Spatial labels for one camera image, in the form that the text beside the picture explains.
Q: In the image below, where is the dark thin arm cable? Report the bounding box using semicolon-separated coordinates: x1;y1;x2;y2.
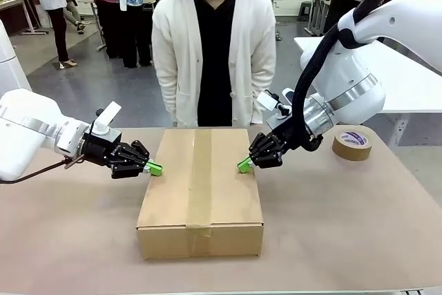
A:
0;155;86;184

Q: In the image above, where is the brown cardboard box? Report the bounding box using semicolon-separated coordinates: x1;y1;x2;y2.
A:
135;128;265;260

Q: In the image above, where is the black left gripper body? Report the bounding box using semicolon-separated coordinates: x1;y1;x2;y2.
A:
81;135;123;169

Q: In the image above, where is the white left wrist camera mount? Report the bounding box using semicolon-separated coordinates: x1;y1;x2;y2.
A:
90;100;124;146

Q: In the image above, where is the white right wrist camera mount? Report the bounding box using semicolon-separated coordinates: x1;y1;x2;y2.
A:
256;89;298;131

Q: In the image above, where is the person in white cardigan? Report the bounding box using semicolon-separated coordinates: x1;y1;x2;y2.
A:
151;0;278;129

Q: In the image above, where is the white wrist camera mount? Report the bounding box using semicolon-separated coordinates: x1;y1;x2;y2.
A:
90;100;124;146
256;89;298;131

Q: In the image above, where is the white side table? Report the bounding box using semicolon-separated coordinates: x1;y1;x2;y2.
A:
293;35;442;148

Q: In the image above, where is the black braided cable bundle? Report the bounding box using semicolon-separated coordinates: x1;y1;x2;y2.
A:
291;0;432;153

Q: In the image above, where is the wooden top white table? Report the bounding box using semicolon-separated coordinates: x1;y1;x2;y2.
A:
0;0;50;37

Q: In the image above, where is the grey plastic stool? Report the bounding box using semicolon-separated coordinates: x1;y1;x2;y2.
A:
297;0;316;22

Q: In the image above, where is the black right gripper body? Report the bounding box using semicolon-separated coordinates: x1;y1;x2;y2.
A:
273;120;305;158

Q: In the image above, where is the brown packing tape roll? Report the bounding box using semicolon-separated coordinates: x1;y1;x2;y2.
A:
331;125;374;162

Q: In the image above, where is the brown tape strip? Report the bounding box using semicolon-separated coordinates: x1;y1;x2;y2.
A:
185;129;213;258

